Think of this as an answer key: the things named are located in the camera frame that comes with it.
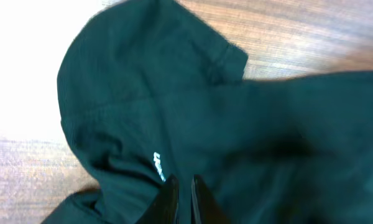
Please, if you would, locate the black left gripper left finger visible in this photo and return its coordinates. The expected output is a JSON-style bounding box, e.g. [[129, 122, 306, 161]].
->
[[136, 175, 179, 224]]

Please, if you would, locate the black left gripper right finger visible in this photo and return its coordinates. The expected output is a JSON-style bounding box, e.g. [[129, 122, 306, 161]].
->
[[191, 175, 231, 224]]

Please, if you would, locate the black polo shirt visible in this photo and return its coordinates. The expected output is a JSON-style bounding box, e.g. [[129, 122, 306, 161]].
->
[[45, 1, 373, 223]]

